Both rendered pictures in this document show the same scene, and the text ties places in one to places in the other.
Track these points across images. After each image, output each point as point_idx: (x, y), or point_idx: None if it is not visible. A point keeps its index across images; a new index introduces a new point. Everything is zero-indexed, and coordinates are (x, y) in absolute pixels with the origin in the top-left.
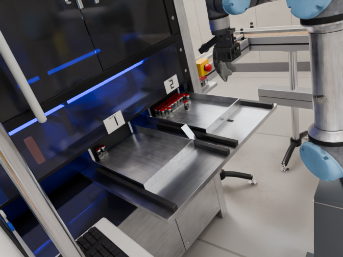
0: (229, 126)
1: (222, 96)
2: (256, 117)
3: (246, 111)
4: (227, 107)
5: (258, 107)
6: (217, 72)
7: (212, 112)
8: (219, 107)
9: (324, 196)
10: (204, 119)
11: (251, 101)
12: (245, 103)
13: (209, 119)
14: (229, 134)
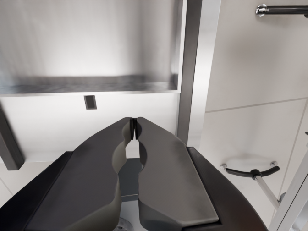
0: (68, 113)
1: (183, 14)
2: (129, 146)
3: (147, 113)
4: (147, 53)
5: (171, 129)
6: (59, 159)
7: (102, 18)
8: (142, 20)
9: None
10: (53, 18)
11: (183, 118)
12: (178, 99)
13: (61, 34)
14: (40, 130)
